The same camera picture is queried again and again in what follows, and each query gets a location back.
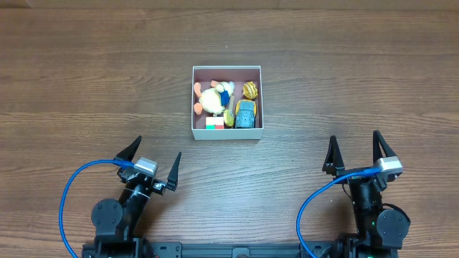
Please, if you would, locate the yellow grey toy truck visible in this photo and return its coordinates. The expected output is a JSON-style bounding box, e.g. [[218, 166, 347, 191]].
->
[[235, 100, 257, 129]]

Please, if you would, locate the left blue cable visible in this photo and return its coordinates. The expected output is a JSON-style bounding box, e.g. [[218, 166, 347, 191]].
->
[[58, 158, 136, 258]]

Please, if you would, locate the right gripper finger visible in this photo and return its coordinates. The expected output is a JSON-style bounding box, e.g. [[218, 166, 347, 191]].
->
[[322, 135, 345, 176], [372, 130, 397, 163]]

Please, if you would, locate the golden mooncake toy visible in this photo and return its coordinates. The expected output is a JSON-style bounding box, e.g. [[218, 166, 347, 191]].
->
[[242, 81, 259, 100]]

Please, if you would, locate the white plush duck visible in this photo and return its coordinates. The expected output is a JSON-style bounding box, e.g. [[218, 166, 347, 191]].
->
[[193, 80, 235, 116]]

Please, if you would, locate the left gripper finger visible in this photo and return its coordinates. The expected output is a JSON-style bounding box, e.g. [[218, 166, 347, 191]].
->
[[114, 135, 142, 162], [166, 152, 181, 191]]

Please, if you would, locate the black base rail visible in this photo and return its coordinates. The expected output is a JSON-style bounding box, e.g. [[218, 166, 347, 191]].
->
[[81, 241, 398, 258]]

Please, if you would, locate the yellow rattle drum wooden handle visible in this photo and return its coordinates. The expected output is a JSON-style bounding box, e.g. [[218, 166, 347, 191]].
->
[[223, 95, 235, 128]]

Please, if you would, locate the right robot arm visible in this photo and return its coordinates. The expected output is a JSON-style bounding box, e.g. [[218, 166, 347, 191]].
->
[[320, 130, 411, 257]]

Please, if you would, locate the white box maroon interior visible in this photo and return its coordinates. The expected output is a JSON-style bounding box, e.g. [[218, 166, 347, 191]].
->
[[191, 66, 263, 140]]

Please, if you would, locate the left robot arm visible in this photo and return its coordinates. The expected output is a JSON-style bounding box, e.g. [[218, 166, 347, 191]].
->
[[82, 136, 181, 258]]

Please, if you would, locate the colourful puzzle cube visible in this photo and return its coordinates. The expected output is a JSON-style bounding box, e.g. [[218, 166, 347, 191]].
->
[[205, 116, 224, 130]]

